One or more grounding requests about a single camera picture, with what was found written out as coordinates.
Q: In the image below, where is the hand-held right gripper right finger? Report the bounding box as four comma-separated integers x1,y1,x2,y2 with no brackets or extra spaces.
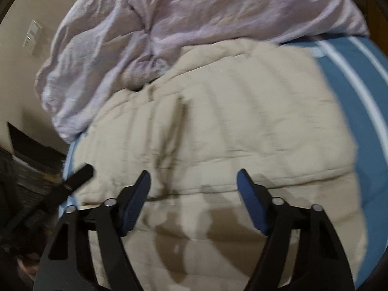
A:
237,168,355,291

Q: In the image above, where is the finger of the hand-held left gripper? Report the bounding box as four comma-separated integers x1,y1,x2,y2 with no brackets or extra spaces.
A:
3,164,95,234

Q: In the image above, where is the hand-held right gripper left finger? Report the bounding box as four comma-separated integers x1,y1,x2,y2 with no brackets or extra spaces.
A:
33,170,151,291

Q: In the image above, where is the beige down jacket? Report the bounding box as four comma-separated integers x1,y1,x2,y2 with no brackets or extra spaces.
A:
65,41,369,291

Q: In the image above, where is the dark furniture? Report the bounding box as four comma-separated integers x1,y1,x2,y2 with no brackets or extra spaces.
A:
0,121,67,249

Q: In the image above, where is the blue white striped bed sheet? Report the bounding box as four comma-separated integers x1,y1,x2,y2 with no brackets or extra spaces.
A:
57,35,388,285

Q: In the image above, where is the lilac duvet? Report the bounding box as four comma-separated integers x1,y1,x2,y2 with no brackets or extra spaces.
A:
34,0,370,143

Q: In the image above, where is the white wall switch panel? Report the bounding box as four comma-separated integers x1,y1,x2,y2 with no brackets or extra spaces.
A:
23,20,44,55

